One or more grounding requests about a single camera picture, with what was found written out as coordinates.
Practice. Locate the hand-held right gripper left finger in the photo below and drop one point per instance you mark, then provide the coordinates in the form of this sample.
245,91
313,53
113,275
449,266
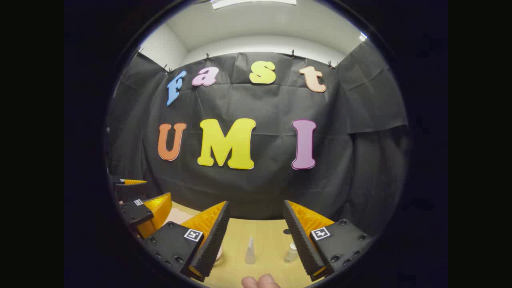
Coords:
208,248

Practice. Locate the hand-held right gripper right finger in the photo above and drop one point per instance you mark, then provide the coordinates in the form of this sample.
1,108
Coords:
300,236

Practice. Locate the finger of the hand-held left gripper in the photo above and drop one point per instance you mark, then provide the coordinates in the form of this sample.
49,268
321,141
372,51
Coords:
130,192
136,214

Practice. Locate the white pump bottle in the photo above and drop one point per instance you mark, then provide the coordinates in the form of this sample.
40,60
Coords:
291,255

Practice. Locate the black backdrop cloth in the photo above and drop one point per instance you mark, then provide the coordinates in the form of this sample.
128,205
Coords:
260,188

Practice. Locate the ceiling light panel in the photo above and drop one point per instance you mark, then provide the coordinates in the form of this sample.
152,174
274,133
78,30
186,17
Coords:
252,2

